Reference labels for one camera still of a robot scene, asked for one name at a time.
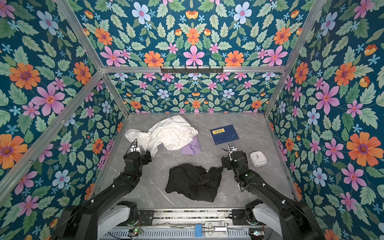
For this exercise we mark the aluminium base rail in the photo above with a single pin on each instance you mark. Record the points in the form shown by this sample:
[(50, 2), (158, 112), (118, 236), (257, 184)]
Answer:
[(183, 218)]

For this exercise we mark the blue connector block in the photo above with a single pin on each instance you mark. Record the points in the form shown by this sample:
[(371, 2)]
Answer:
[(198, 231)]

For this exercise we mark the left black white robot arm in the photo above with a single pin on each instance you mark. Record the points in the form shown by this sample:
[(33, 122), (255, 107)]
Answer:
[(104, 211)]

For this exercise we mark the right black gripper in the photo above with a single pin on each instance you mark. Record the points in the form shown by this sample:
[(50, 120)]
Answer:
[(226, 162)]

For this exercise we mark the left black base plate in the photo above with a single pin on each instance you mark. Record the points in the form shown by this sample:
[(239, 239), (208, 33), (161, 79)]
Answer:
[(140, 217)]

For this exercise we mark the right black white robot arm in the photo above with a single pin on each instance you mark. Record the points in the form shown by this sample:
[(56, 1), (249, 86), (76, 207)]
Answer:
[(292, 220)]

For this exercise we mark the white round container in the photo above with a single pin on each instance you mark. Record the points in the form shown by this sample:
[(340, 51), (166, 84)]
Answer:
[(258, 158)]

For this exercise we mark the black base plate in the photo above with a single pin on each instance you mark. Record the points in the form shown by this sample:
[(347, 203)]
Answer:
[(140, 217), (239, 217)]

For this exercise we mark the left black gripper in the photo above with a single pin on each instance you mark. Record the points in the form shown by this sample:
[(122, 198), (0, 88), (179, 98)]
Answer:
[(146, 158)]

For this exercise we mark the silver latch bracket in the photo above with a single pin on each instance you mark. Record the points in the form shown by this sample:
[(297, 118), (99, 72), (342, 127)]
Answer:
[(213, 228)]

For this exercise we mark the black hook rail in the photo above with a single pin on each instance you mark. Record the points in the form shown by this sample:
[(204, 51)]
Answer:
[(188, 70)]

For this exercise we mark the white cloth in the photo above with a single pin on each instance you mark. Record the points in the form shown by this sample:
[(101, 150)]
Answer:
[(173, 133)]

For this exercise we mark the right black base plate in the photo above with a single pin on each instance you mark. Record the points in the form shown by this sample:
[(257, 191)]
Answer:
[(239, 217)]

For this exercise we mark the white perforated cable duct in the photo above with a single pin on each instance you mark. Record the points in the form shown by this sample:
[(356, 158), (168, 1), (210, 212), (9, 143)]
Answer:
[(179, 234)]

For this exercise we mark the aluminium frame bars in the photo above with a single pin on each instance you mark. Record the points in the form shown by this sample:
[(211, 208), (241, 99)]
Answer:
[(47, 59)]

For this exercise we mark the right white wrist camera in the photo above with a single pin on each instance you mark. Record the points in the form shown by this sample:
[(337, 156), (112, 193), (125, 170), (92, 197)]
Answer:
[(232, 147)]

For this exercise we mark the black cloth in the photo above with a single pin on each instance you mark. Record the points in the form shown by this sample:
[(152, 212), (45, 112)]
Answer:
[(195, 182)]

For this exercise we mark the purple cloth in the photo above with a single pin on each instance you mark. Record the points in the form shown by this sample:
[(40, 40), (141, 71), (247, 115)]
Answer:
[(193, 148)]

